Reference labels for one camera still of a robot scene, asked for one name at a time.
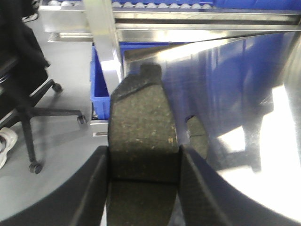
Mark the blue crate under table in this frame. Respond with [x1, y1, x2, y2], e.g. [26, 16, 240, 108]
[90, 46, 110, 120]

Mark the stainless steel rack frame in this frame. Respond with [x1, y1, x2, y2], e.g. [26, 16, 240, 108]
[39, 0, 301, 140]

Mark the black office chair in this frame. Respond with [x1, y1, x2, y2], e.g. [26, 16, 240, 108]
[0, 0, 87, 174]

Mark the grey roller conveyor track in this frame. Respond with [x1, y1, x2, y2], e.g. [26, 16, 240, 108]
[42, 0, 214, 9]

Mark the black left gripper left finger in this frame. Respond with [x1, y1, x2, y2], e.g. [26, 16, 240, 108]
[0, 146, 109, 226]

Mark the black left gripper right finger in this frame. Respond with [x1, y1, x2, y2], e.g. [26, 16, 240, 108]
[178, 145, 300, 226]

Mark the dark grey brake pad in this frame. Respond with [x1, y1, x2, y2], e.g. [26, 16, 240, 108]
[107, 64, 179, 226]
[186, 115, 209, 160]

